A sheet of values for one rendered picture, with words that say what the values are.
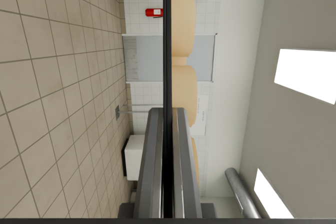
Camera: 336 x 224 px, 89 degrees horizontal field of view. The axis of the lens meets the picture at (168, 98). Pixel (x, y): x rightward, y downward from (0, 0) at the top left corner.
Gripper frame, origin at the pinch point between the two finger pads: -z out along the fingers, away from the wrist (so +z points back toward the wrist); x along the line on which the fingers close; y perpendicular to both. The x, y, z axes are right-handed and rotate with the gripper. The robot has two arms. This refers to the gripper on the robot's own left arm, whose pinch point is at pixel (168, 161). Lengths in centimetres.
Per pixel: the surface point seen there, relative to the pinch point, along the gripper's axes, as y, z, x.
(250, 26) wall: -112, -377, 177
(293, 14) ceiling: -65, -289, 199
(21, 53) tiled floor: -44, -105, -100
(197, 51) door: -160, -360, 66
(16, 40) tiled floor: -36, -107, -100
